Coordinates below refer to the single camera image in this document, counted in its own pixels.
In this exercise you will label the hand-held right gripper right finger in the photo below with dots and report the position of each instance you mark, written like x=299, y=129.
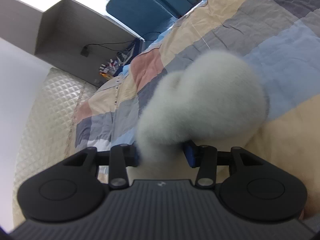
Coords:
x=192, y=155

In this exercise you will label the patchwork quilt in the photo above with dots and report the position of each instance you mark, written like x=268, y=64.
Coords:
x=275, y=30

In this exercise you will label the white bedside shelf cabinet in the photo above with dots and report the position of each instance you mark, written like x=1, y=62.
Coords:
x=65, y=30

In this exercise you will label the row of small bottles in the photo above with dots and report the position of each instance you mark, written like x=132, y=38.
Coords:
x=110, y=68

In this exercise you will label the blue chair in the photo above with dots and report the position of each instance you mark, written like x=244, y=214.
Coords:
x=140, y=7

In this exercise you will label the cream sweater with blue stripes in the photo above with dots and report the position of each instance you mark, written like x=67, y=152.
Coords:
x=200, y=100

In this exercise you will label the cream quilted headboard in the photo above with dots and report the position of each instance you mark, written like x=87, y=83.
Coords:
x=50, y=117

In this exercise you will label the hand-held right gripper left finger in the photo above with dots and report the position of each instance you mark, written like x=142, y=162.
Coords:
x=118, y=160

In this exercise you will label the black wall charger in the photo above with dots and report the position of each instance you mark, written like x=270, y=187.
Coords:
x=84, y=51

